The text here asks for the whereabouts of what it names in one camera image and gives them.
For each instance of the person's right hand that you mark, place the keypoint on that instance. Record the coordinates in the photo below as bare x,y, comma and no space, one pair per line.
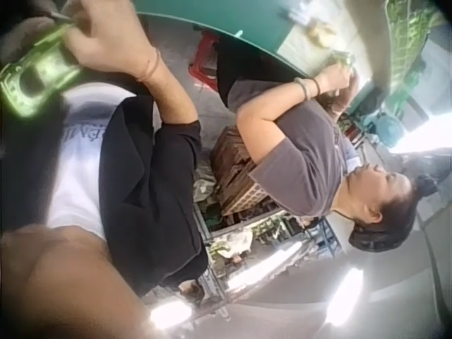
113,39

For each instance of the person's left hand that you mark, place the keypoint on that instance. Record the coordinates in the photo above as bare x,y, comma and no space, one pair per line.
26,33

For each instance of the person's right fingers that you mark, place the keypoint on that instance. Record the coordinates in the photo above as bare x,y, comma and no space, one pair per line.
83,44

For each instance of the thin metal screwdriver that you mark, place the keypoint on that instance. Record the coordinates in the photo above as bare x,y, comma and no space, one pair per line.
63,17

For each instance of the green toy car shell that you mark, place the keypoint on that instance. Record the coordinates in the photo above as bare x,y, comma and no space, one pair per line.
39,76

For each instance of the red plastic stool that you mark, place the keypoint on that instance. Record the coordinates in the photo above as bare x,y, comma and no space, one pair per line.
205,58

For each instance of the green table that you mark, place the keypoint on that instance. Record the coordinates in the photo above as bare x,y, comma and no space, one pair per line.
226,21

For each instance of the stack of brown crates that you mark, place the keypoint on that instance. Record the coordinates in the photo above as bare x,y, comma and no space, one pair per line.
236,169

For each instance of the yellowish parts heap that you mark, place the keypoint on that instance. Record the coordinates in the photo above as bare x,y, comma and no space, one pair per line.
320,32

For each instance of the small green toy part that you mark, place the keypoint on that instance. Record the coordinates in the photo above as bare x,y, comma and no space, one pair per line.
342,59

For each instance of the teal fan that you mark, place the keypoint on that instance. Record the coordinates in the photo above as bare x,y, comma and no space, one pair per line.
385,127

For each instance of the green mesh crate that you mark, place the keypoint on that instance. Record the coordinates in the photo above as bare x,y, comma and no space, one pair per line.
409,39

